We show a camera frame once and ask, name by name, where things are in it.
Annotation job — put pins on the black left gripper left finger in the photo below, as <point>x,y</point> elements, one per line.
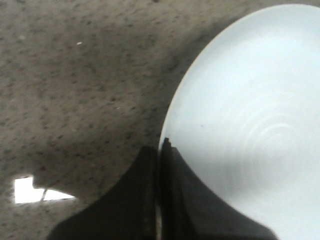
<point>126,212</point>

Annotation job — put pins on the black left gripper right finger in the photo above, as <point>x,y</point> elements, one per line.
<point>191,211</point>

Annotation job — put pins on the light blue round plate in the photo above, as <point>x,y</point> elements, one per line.
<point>246,118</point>

